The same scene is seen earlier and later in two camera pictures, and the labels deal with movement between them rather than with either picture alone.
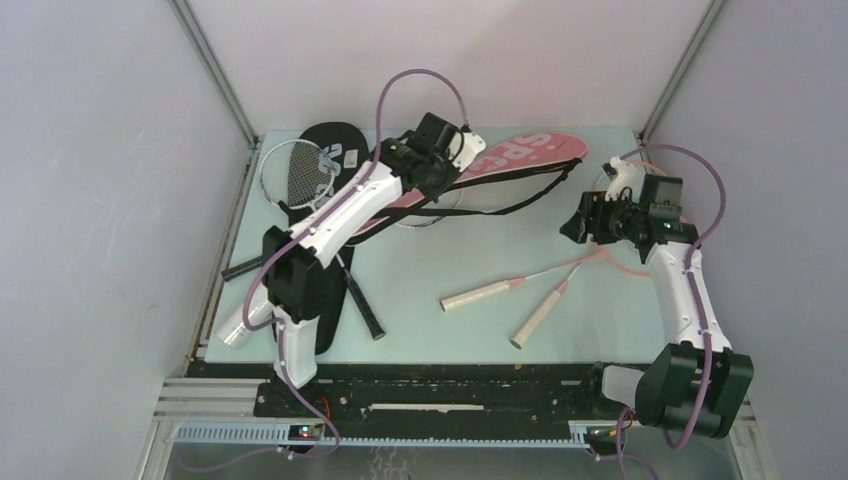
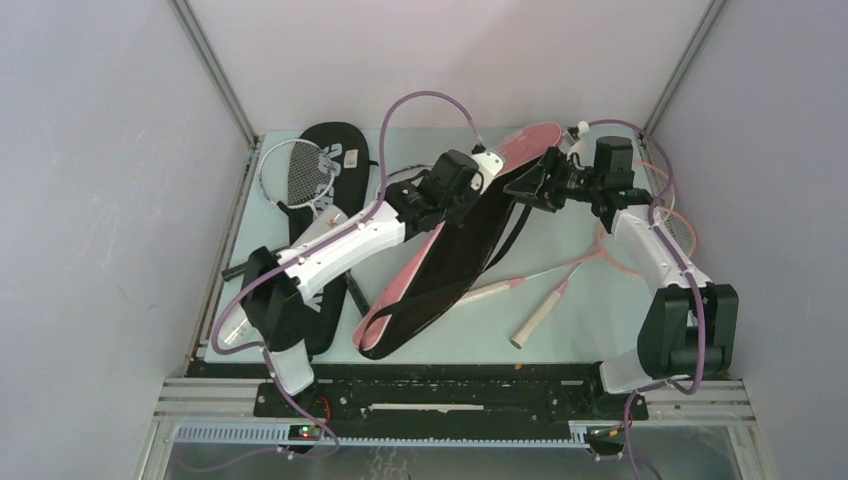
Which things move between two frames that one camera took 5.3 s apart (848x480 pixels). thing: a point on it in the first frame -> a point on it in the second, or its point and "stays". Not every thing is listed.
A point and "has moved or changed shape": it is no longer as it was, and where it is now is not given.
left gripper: (434, 192) -> (473, 190)
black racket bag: (347, 149) stays
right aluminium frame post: (704, 26) stays
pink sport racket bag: (517, 155) has moved or changed shape
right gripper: (592, 205) -> (555, 164)
